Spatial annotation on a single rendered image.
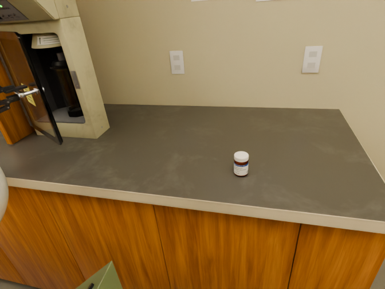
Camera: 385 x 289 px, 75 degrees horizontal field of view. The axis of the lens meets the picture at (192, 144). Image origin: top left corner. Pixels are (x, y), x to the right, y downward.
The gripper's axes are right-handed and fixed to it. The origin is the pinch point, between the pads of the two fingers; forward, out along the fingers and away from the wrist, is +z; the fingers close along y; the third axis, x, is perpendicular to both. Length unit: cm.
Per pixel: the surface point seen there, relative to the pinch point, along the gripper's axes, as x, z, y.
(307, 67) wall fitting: -66, 97, -7
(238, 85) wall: -38, 84, -16
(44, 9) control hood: -9.1, 14.7, 24.2
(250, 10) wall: -42, 86, 17
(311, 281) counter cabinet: -97, 35, -59
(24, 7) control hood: -4.5, 10.7, 25.3
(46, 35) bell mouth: 4.5, 17.6, 15.7
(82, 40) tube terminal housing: -3.2, 27.1, 12.7
